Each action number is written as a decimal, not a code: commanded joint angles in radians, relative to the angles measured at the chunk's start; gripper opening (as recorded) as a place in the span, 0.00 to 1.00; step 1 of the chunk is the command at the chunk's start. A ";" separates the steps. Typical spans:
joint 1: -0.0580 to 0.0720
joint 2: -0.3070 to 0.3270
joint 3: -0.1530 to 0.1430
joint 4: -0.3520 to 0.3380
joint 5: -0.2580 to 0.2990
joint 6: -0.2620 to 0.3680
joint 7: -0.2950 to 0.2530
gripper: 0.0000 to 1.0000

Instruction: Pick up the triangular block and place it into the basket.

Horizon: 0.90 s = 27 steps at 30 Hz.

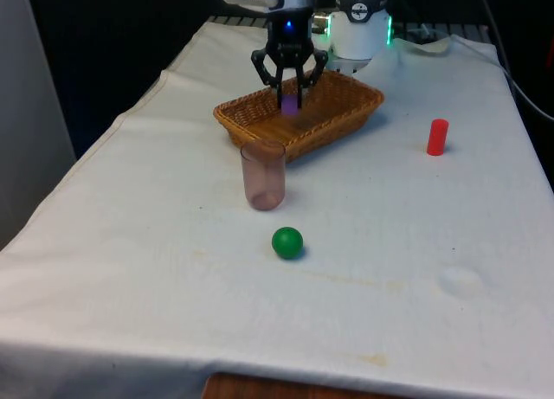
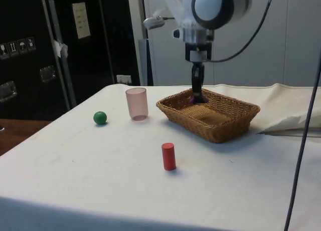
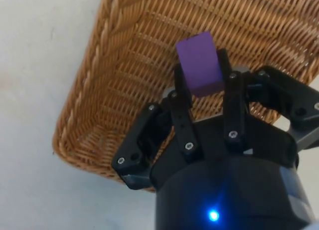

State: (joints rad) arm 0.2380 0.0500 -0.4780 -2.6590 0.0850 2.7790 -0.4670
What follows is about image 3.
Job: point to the purple triangular block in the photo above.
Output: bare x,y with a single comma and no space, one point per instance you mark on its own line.
199,65

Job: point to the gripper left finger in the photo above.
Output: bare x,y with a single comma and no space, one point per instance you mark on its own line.
180,115

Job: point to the wicker basket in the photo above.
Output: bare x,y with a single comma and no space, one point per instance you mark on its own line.
154,55

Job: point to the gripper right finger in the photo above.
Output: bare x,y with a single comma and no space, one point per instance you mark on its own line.
269,95

